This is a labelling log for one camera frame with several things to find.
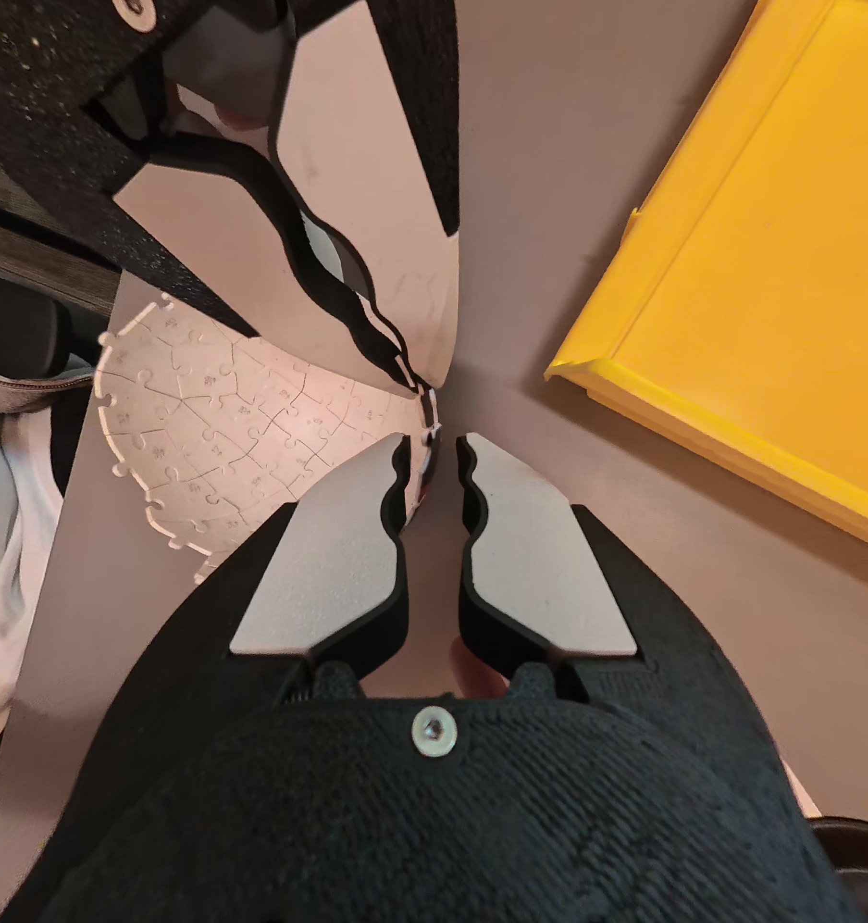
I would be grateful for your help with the yellow plastic bin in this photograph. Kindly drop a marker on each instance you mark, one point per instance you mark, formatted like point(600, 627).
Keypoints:
point(765, 252)

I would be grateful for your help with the grey zipper bag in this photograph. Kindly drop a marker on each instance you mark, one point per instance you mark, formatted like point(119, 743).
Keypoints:
point(16, 393)

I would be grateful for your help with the colourful cartoon puzzle ball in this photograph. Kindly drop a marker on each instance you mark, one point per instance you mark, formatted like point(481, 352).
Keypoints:
point(225, 432)

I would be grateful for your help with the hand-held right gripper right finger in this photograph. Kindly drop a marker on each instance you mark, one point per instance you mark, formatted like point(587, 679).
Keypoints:
point(542, 577)

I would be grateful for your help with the person's right hand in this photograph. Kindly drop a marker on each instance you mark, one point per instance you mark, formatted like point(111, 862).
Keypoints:
point(481, 674)

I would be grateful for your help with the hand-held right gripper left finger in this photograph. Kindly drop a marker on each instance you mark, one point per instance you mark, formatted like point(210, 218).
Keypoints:
point(326, 577)

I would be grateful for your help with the person's white sweatshirt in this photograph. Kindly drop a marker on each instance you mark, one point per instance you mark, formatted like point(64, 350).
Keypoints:
point(1, 577)

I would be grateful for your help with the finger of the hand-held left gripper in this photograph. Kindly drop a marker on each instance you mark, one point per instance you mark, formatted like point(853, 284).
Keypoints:
point(225, 252)
point(362, 166)

